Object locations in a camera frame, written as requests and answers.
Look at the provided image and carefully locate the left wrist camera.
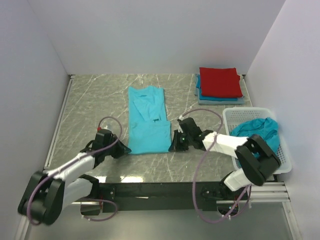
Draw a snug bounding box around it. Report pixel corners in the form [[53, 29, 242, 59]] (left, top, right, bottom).
[[97, 124, 112, 132]]

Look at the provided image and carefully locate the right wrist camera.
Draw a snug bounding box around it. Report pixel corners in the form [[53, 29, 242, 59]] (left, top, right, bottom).
[[177, 115, 186, 122]]

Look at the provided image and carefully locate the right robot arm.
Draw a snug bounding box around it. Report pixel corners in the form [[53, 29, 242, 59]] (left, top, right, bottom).
[[168, 117, 281, 200]]

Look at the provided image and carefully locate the grey-blue folded t-shirt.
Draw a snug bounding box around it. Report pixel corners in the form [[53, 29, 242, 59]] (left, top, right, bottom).
[[194, 88, 245, 106]]

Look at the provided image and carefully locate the black base beam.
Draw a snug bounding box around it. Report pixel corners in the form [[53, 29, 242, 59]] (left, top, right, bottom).
[[79, 181, 251, 216]]

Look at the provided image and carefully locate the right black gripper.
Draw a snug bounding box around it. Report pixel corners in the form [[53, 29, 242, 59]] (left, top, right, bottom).
[[169, 129, 193, 152]]

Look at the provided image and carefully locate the teal t-shirt in basket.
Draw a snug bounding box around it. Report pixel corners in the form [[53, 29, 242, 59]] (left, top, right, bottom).
[[230, 117, 280, 153]]

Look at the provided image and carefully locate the light blue t-shirt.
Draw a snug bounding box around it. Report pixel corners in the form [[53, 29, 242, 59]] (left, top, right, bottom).
[[128, 85, 172, 155]]

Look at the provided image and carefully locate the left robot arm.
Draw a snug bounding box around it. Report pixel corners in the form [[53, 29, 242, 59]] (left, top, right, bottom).
[[17, 129, 131, 226]]

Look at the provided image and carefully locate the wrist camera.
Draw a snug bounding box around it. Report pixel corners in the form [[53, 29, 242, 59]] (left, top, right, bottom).
[[97, 124, 112, 132], [177, 115, 186, 122]]

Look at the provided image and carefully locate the white plastic basket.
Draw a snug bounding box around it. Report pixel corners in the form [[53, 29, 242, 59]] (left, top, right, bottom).
[[222, 107, 292, 175]]

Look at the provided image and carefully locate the red folded t-shirt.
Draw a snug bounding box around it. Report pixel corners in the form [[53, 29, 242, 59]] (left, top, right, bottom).
[[199, 67, 243, 99]]

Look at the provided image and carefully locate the aluminium rail frame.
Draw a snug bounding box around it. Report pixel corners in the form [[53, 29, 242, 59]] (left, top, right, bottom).
[[217, 74, 292, 203]]

